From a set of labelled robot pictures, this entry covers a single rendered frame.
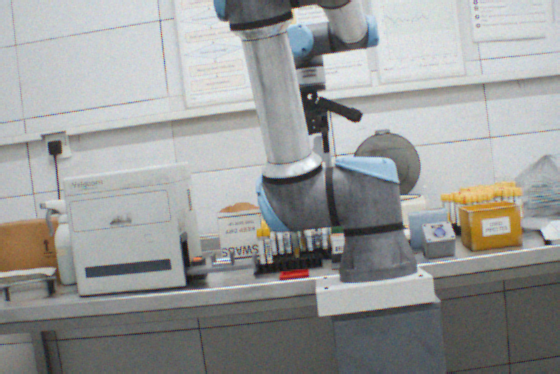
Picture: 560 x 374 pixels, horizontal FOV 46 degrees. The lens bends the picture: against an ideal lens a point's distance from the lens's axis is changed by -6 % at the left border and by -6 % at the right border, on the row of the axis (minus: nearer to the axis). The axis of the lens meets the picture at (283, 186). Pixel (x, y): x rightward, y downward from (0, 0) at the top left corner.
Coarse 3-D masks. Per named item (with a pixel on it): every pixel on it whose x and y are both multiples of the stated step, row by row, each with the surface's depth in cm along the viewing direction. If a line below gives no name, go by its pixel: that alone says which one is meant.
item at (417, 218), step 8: (440, 208) 177; (408, 216) 175; (416, 216) 174; (424, 216) 174; (432, 216) 173; (440, 216) 173; (416, 224) 174; (424, 224) 174; (416, 232) 174; (416, 240) 174; (416, 248) 174
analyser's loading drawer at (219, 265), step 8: (232, 256) 168; (256, 256) 170; (216, 264) 166; (224, 264) 166; (232, 264) 166; (240, 264) 166; (248, 264) 165; (256, 264) 168; (192, 272) 166; (200, 272) 166; (208, 272) 166; (216, 272) 166
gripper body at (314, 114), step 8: (304, 88) 165; (312, 88) 164; (320, 88) 165; (304, 96) 167; (312, 96) 167; (304, 104) 167; (312, 104) 167; (304, 112) 165; (312, 112) 165; (320, 112) 165; (312, 120) 165; (320, 120) 165; (312, 128) 166; (320, 128) 165; (328, 128) 165
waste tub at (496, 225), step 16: (464, 208) 170; (480, 208) 176; (496, 208) 163; (512, 208) 163; (464, 224) 171; (480, 224) 163; (496, 224) 163; (512, 224) 163; (464, 240) 173; (480, 240) 164; (496, 240) 163; (512, 240) 163
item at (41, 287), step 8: (32, 280) 170; (40, 280) 171; (48, 280) 173; (0, 288) 171; (8, 288) 169; (16, 288) 169; (24, 288) 169; (32, 288) 170; (40, 288) 171; (48, 288) 173; (56, 288) 177; (8, 296) 170; (16, 296) 169; (24, 296) 169; (40, 296) 171
